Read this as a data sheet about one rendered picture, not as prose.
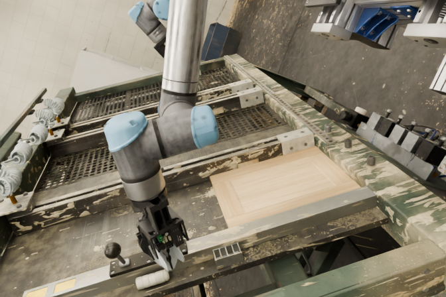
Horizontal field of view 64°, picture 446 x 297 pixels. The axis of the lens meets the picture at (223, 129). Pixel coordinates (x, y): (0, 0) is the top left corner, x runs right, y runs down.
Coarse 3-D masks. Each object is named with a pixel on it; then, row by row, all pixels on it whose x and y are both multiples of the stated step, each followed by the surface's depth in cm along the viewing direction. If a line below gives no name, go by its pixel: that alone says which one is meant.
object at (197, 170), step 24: (264, 144) 132; (288, 144) 129; (312, 144) 132; (168, 168) 127; (192, 168) 125; (216, 168) 127; (24, 192) 122; (96, 192) 121; (120, 192) 122; (24, 216) 118; (48, 216) 120; (72, 216) 121
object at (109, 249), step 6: (108, 246) 81; (114, 246) 82; (120, 246) 83; (108, 252) 81; (114, 252) 81; (120, 252) 82; (108, 258) 82; (114, 258) 82; (120, 258) 87; (120, 264) 90; (126, 264) 90
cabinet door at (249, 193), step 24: (240, 168) 128; (264, 168) 125; (288, 168) 122; (312, 168) 120; (336, 168) 116; (216, 192) 117; (240, 192) 115; (264, 192) 113; (288, 192) 110; (312, 192) 108; (336, 192) 105; (240, 216) 104; (264, 216) 102
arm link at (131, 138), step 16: (128, 112) 64; (112, 128) 60; (128, 128) 59; (144, 128) 61; (112, 144) 61; (128, 144) 60; (144, 144) 61; (128, 160) 61; (144, 160) 62; (128, 176) 63; (144, 176) 63
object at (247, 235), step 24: (360, 192) 100; (288, 216) 97; (312, 216) 96; (336, 216) 98; (192, 240) 96; (216, 240) 94; (240, 240) 93; (264, 240) 95; (192, 264) 93; (48, 288) 90; (72, 288) 88; (96, 288) 89
